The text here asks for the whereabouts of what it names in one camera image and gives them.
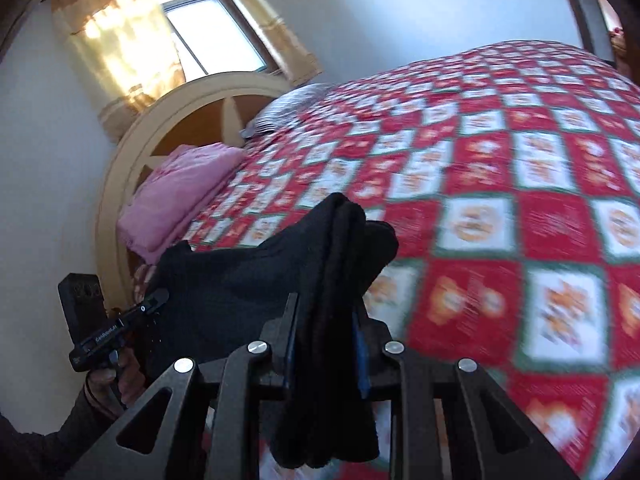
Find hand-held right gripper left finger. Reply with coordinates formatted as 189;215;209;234
65;292;301;480

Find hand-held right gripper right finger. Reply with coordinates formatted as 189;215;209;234
350;310;581;480

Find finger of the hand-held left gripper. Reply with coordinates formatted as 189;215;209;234
132;287;170;317

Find black pants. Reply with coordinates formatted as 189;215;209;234
142;191;401;470

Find person's left forearm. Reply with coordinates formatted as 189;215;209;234
0;390;121;480

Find person's left hand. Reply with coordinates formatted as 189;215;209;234
85;347;147;409

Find pink pillow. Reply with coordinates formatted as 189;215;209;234
116;142;246;265

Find cream wooden headboard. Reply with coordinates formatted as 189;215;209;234
94;72;293;311

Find red checkered printed bedspread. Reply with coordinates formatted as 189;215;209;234
185;40;640;480

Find grey striped pillow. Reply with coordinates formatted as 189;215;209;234
239;82;333;140

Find yellow patterned curtain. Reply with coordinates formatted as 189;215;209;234
200;0;323;86
50;0;187;143

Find window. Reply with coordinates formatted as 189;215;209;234
162;0;268;81

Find brown door frame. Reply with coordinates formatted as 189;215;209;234
547;0;640;66

